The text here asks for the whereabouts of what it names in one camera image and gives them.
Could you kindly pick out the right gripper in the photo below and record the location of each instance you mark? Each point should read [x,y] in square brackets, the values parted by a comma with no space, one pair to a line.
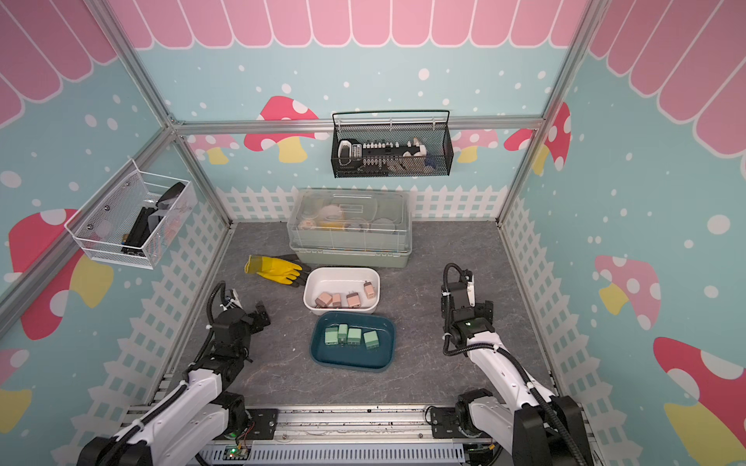
[484,314]

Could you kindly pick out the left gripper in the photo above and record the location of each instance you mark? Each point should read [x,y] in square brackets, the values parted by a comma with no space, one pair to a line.
[256,323]

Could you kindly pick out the green plug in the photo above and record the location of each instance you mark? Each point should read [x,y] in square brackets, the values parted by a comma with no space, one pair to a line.
[355,336]
[371,340]
[331,336]
[342,333]

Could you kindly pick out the white rectangular tray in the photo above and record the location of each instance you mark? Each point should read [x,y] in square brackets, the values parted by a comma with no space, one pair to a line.
[343,280]

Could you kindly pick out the teal rectangular tray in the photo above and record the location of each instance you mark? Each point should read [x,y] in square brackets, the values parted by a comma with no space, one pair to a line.
[354,357]

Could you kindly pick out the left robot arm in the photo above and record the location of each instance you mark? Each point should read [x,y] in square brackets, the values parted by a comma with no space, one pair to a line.
[186,396]

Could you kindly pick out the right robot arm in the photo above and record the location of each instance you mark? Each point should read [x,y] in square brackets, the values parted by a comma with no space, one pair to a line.
[513,384]

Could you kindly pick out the clear lidded storage box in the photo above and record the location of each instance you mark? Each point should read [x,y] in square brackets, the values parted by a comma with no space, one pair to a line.
[365,228]

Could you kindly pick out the yellow rubber glove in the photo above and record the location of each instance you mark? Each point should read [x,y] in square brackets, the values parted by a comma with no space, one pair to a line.
[271,268]

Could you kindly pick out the black object in white basket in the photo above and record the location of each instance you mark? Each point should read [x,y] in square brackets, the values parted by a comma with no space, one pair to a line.
[140,240]

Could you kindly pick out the items in black basket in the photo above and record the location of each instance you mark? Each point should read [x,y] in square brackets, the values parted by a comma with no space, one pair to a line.
[380,159]

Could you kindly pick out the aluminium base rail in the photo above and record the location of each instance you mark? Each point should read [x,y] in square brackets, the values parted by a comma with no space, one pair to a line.
[353,422]

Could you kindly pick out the white wire wall basket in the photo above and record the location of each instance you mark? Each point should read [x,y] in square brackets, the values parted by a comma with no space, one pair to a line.
[99,227]

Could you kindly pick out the black wire wall basket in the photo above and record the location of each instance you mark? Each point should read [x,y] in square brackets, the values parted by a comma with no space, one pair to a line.
[430,127]

